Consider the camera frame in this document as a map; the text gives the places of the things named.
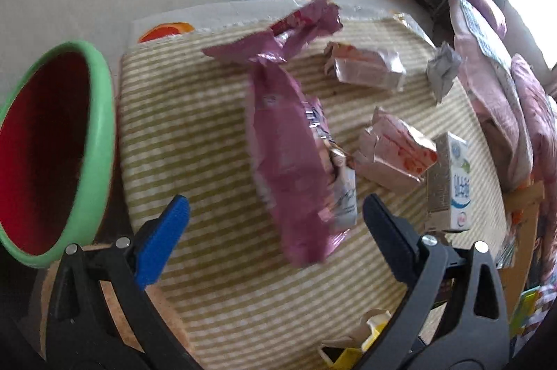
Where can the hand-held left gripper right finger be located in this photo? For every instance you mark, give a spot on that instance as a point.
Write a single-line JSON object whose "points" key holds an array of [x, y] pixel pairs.
{"points": [[391, 239]]}

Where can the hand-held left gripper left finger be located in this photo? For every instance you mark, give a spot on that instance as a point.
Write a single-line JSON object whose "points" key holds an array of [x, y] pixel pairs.
{"points": [[167, 239]]}

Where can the pink white drink carton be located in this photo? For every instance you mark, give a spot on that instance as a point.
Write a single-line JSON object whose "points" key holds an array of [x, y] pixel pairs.
{"points": [[400, 152], [365, 67]]}

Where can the large pink plastic bag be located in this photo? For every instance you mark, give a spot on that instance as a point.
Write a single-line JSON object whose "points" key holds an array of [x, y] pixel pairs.
{"points": [[287, 143]]}

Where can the green basin red inside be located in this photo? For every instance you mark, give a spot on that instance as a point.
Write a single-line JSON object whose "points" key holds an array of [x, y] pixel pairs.
{"points": [[43, 135]]}

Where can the grey paper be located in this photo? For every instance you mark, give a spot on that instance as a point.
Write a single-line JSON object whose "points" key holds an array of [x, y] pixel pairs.
{"points": [[444, 67]]}

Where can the white blue milk carton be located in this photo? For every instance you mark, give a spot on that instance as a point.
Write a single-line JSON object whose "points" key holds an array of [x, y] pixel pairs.
{"points": [[448, 187]]}

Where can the yellow cardboard box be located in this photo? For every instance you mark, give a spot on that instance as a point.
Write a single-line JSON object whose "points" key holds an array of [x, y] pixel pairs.
{"points": [[375, 326]]}

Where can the green striped table mat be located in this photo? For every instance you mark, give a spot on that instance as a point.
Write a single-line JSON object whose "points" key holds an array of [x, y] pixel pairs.
{"points": [[196, 135]]}

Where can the wooden chair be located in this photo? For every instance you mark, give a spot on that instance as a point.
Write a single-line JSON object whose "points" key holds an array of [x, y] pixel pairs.
{"points": [[522, 200]]}

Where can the green book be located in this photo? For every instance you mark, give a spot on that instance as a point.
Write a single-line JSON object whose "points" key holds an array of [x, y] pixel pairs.
{"points": [[528, 309]]}

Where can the pink quilted bedspread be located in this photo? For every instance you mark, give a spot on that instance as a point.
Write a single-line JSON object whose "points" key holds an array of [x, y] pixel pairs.
{"points": [[500, 109]]}

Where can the blue patchwork quilt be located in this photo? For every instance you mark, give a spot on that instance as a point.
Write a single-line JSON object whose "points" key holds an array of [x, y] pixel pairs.
{"points": [[485, 35]]}

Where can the purple pillow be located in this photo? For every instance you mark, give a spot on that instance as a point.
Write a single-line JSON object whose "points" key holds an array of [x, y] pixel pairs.
{"points": [[483, 4]]}

